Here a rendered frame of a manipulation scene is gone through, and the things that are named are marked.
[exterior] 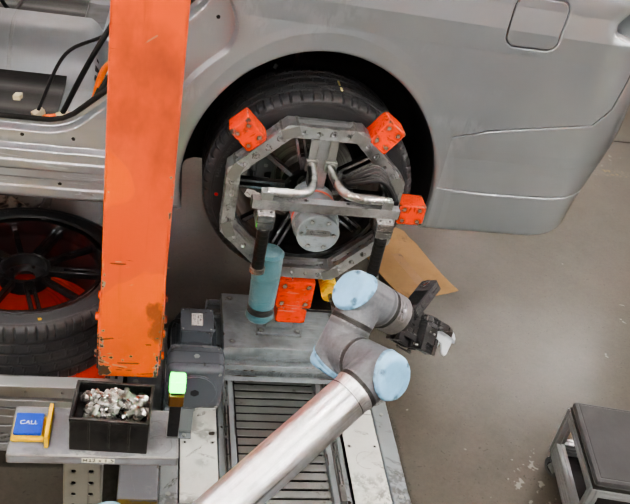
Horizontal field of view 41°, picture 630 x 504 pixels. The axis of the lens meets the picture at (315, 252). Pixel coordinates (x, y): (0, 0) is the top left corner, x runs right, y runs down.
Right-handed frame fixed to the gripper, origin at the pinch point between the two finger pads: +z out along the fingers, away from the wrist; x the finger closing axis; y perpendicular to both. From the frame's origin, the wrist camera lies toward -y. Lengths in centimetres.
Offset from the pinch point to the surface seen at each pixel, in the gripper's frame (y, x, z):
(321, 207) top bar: -32, -48, -8
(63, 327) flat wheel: 17, -110, -35
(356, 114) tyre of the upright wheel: -65, -51, -3
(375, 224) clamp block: -33, -40, 7
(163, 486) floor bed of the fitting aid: 52, -99, 9
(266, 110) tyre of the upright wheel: -57, -67, -23
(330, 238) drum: -29, -55, 5
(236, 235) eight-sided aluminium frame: -25, -84, -6
